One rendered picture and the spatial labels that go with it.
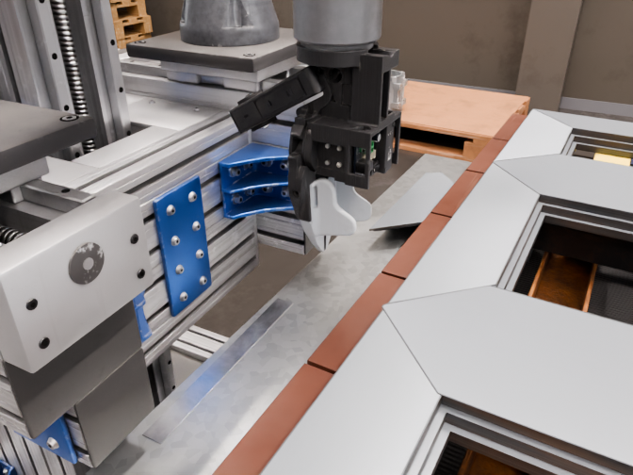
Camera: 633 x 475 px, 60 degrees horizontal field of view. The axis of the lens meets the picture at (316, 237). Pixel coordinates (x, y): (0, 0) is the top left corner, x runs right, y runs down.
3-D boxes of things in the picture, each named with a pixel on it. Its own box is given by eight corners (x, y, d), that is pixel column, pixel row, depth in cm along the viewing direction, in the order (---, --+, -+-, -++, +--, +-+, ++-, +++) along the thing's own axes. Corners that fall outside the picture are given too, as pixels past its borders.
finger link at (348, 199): (362, 260, 57) (365, 178, 52) (312, 246, 60) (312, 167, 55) (374, 247, 59) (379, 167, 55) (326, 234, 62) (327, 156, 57)
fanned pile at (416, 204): (491, 183, 125) (494, 167, 123) (433, 266, 95) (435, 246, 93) (438, 172, 130) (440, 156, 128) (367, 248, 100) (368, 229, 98)
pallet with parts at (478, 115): (270, 128, 363) (267, 66, 343) (333, 91, 438) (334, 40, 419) (499, 168, 305) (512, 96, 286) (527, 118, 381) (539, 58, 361)
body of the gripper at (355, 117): (365, 198, 49) (372, 57, 43) (283, 179, 52) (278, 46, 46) (398, 169, 55) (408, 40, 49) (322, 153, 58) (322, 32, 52)
